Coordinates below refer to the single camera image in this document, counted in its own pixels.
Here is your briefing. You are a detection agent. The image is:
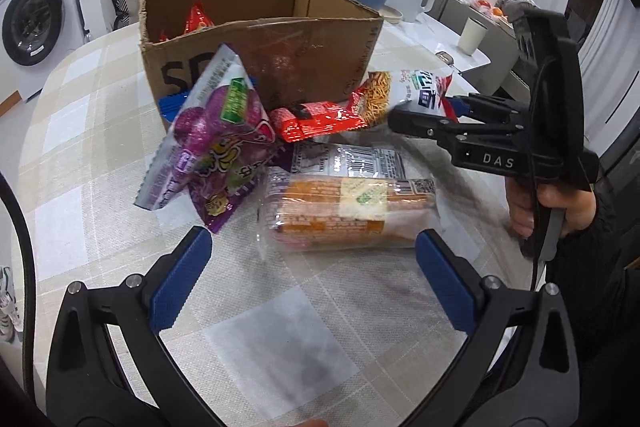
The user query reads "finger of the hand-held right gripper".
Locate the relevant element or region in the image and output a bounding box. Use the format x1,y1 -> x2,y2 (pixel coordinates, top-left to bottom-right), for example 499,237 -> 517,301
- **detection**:
387,103 -> 468,142
447,93 -> 526,122

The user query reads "noodle stick snack bag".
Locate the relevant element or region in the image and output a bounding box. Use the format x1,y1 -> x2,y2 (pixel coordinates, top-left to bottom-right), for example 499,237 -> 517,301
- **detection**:
350,69 -> 458,128

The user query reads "orange bread packet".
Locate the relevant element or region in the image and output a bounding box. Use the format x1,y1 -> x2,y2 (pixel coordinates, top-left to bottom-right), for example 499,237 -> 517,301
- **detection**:
257,172 -> 438,253

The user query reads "person's right hand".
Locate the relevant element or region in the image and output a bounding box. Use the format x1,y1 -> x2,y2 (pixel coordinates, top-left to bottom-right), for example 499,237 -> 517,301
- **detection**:
505,183 -> 597,239

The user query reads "purple grape candy bag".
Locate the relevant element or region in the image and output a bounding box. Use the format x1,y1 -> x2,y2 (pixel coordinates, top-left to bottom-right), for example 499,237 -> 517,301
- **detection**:
134,43 -> 277,235

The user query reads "blue snack packet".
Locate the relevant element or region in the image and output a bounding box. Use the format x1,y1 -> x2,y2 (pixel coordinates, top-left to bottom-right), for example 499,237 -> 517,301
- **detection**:
159,89 -> 193,118

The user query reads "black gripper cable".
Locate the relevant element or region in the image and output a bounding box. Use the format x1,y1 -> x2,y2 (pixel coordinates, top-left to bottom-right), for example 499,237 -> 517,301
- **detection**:
0,174 -> 40,410

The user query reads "beige bowl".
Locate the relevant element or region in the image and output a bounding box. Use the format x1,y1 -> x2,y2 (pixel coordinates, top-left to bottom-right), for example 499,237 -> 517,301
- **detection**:
377,4 -> 404,26

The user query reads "white sneaker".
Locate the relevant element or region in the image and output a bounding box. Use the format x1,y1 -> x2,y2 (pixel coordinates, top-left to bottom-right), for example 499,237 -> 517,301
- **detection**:
0,266 -> 22,345

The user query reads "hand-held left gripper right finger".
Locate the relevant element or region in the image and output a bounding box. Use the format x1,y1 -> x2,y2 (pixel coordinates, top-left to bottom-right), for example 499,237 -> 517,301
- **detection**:
414,228 -> 581,427

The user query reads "silver barcode snack bag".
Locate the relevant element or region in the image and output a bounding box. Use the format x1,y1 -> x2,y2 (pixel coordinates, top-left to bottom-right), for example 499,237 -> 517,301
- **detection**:
289,142 -> 407,181

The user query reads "brown cardboard box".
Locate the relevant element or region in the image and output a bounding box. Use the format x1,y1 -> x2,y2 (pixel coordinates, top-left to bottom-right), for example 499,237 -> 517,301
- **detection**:
137,0 -> 385,135

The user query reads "grey dining chair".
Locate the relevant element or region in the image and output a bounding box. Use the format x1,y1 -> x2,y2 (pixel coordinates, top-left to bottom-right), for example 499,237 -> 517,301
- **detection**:
492,29 -> 532,104

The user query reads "red snack packet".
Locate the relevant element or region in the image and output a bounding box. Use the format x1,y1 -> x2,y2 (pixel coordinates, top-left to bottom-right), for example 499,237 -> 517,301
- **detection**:
159,0 -> 216,42
270,99 -> 371,144

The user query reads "beige checked tablecloth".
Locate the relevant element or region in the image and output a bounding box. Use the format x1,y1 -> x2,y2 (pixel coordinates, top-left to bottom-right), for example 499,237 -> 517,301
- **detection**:
0,14 -> 551,427

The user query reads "person's right forearm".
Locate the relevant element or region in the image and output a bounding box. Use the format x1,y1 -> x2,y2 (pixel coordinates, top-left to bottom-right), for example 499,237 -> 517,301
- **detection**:
545,197 -> 640,368

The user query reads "white paper cup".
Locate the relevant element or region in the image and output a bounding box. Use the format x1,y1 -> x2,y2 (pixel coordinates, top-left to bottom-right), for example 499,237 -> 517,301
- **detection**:
459,16 -> 488,56

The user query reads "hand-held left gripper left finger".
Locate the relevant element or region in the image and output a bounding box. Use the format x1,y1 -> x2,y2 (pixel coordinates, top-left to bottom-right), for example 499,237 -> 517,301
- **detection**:
45,226 -> 226,427

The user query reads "white washing machine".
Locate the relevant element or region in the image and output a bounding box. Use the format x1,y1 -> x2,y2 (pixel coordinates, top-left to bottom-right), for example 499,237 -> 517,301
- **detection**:
0,0 -> 93,102

